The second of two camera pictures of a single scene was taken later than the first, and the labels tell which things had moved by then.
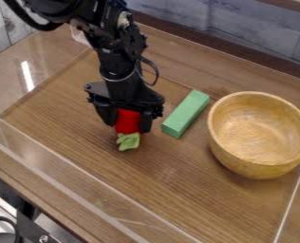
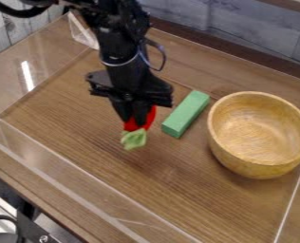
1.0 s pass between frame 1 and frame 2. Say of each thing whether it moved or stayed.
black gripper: moved
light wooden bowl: stayed
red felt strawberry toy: moved
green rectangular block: stayed
